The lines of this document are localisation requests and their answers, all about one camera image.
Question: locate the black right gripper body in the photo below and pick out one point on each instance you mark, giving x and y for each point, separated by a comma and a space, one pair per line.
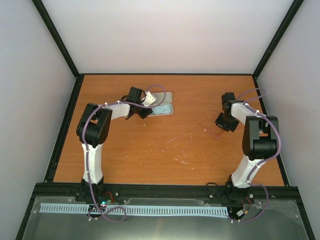
226, 122

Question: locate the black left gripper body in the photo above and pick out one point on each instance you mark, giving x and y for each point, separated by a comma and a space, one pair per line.
142, 114

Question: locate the pink glasses case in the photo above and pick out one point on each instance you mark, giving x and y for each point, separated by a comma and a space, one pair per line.
168, 100

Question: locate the light blue cleaning cloth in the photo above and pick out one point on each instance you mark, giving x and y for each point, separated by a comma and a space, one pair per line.
162, 110

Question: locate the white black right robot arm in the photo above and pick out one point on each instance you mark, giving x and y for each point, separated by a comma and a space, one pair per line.
261, 142

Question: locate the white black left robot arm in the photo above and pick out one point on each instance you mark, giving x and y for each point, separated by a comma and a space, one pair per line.
93, 130

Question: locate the pink transparent sunglasses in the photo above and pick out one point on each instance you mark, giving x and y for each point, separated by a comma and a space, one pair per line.
207, 123

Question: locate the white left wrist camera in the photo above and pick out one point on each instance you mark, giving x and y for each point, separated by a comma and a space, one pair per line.
149, 99

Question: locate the metal base plate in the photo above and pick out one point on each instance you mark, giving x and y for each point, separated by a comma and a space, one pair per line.
272, 220

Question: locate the black aluminium frame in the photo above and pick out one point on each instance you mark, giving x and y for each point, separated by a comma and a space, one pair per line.
49, 188

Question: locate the light blue slotted cable duct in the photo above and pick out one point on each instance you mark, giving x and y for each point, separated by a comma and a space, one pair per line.
139, 210

